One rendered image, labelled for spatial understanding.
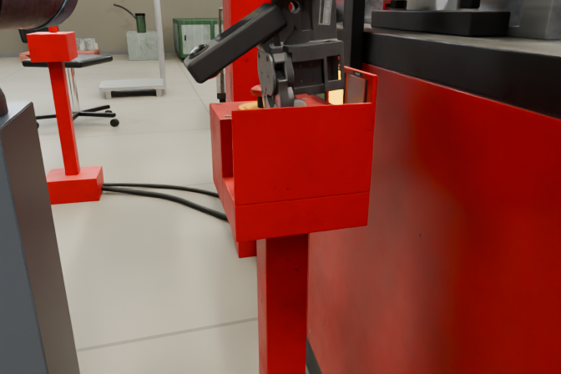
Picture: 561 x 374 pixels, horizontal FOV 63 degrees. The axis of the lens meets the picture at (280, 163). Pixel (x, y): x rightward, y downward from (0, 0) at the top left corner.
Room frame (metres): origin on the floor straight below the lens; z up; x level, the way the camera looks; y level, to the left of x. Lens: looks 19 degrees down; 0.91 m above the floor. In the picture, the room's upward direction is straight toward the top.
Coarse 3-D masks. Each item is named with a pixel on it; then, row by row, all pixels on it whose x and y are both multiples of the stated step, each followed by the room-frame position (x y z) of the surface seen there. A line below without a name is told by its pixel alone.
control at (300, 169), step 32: (224, 128) 0.55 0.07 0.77; (256, 128) 0.47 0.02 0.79; (288, 128) 0.47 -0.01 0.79; (320, 128) 0.48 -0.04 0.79; (352, 128) 0.49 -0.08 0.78; (224, 160) 0.55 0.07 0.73; (256, 160) 0.47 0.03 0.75; (288, 160) 0.47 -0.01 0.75; (320, 160) 0.48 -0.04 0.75; (352, 160) 0.49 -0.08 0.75; (224, 192) 0.54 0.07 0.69; (256, 192) 0.47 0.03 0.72; (288, 192) 0.47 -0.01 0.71; (320, 192) 0.48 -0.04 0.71; (352, 192) 0.50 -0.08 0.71; (256, 224) 0.47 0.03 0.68; (288, 224) 0.47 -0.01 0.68; (320, 224) 0.48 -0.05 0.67; (352, 224) 0.50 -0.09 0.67
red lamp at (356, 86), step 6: (348, 78) 0.56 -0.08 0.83; (354, 78) 0.54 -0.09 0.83; (360, 78) 0.53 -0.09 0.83; (348, 84) 0.56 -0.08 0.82; (354, 84) 0.54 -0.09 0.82; (360, 84) 0.52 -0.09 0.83; (348, 90) 0.55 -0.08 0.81; (354, 90) 0.54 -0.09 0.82; (360, 90) 0.52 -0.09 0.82; (348, 96) 0.55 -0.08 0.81; (354, 96) 0.54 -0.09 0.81; (360, 96) 0.52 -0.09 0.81; (348, 102) 0.55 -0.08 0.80; (354, 102) 0.54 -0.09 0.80; (360, 102) 0.52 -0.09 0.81
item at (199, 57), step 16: (256, 16) 0.49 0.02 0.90; (272, 16) 0.50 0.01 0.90; (224, 32) 0.52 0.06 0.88; (240, 32) 0.49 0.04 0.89; (256, 32) 0.49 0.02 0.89; (272, 32) 0.50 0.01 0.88; (208, 48) 0.48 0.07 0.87; (224, 48) 0.48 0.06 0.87; (240, 48) 0.49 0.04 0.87; (192, 64) 0.47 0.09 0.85; (208, 64) 0.48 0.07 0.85; (224, 64) 0.48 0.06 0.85
